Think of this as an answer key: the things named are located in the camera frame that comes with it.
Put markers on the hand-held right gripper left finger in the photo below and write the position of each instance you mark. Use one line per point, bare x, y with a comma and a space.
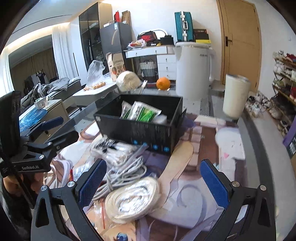
92, 183

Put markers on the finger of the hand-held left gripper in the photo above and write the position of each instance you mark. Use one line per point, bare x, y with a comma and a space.
62, 139
52, 122

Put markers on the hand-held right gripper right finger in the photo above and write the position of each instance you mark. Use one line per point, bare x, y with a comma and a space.
212, 183

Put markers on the black cardboard box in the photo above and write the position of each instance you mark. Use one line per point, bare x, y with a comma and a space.
138, 132

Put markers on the white green striped packet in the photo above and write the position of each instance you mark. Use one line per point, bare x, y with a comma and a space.
126, 110

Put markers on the white foam wrap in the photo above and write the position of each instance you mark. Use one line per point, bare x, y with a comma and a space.
159, 119

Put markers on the green label packet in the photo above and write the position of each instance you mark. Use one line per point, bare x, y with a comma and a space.
143, 113

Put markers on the person's left hand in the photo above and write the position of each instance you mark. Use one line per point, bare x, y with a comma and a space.
34, 179

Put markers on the beige nightstand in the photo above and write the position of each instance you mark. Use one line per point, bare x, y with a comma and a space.
53, 111

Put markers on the red edged white packet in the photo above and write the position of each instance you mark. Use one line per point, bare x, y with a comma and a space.
71, 173

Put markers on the bed with grey clothes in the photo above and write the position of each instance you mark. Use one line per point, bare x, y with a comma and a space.
53, 88

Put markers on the clear packet with black print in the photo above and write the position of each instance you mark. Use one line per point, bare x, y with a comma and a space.
104, 144

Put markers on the grey side table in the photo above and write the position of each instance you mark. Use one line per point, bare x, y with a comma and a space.
92, 95

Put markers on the clear plastic bag of oranges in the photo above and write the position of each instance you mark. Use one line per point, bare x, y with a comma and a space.
96, 74

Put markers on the white curtain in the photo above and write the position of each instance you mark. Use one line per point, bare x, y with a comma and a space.
61, 51

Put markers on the printed cardboard fruit box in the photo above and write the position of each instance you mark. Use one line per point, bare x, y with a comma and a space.
116, 67

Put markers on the white wrapped ball bag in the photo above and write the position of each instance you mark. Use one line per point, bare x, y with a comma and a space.
128, 81

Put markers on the purple board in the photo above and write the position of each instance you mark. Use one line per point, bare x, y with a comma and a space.
290, 140

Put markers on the white cylinder bin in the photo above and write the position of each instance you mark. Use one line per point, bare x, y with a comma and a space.
235, 95

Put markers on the black glass cabinet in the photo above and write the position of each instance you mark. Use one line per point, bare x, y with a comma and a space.
91, 37

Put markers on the dark grey fridge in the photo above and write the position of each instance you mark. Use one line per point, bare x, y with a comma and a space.
114, 46

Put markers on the woven basket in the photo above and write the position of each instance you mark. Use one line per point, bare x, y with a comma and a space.
148, 68

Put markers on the orange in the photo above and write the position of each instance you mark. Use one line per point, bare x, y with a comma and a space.
163, 83

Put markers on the white tall appliance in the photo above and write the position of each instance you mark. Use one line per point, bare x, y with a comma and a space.
193, 69

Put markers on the red white plastic bag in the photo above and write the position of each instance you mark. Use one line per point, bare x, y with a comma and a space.
136, 44

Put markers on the wooden shoe rack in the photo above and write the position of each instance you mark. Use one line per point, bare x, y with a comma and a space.
284, 83

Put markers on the red black shoe box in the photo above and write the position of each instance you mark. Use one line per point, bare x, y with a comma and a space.
146, 37

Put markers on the brown flat cardboard box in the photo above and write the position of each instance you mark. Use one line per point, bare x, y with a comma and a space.
126, 17

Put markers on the white desk with drawers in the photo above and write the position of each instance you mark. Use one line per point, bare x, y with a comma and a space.
165, 60

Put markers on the yellow black box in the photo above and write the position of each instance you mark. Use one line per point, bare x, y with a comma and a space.
203, 41

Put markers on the black bag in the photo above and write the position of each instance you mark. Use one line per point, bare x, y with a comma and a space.
167, 39

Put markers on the wooden door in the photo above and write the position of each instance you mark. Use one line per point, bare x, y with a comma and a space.
240, 41

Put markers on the dark brown box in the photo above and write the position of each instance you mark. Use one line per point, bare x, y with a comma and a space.
200, 34

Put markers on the teal suitcase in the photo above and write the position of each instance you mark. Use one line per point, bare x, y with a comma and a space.
183, 26

